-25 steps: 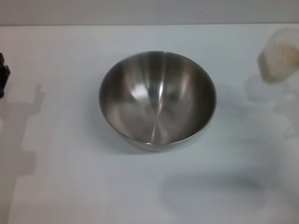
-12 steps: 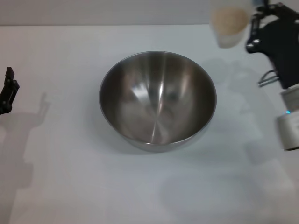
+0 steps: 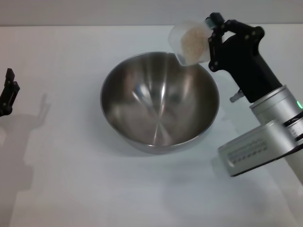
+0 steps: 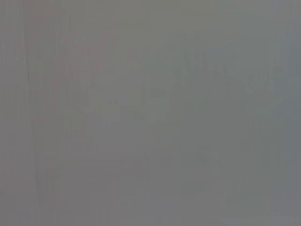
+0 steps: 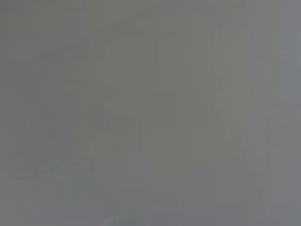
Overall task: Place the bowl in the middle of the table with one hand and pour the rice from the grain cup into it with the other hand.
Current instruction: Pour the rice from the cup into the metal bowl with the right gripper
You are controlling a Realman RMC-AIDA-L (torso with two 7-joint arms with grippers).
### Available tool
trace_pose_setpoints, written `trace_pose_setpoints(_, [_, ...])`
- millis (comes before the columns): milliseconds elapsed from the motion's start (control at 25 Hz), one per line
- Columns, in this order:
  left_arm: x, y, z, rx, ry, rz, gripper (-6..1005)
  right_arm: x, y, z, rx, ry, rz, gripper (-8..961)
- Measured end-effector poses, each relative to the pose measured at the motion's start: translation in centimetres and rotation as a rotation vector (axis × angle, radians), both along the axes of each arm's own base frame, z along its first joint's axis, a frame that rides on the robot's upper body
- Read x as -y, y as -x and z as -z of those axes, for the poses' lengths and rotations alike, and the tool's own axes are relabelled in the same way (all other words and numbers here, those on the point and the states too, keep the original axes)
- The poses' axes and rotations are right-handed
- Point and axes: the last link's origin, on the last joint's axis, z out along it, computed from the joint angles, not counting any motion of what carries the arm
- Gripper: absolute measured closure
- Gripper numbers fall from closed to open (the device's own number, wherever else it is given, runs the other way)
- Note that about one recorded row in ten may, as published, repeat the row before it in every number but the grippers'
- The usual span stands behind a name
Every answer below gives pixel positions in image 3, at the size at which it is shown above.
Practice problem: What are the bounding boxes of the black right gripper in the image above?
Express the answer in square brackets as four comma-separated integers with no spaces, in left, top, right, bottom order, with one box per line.
[205,13,283,104]

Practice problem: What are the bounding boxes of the white rice grains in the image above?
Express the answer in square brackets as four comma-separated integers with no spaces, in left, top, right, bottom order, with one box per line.
[179,26,207,64]

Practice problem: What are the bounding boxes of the clear plastic measuring cup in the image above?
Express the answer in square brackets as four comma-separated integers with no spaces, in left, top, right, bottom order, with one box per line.
[168,20,213,66]

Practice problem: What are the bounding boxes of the stainless steel mixing bowl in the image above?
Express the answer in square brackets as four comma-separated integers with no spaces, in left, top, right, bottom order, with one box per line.
[99,51,220,156]

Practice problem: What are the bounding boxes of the right gripper cable plug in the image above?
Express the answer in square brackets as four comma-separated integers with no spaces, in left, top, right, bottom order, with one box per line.
[229,91,242,102]

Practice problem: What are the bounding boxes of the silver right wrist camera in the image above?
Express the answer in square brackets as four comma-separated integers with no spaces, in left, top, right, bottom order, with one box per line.
[217,119,303,177]

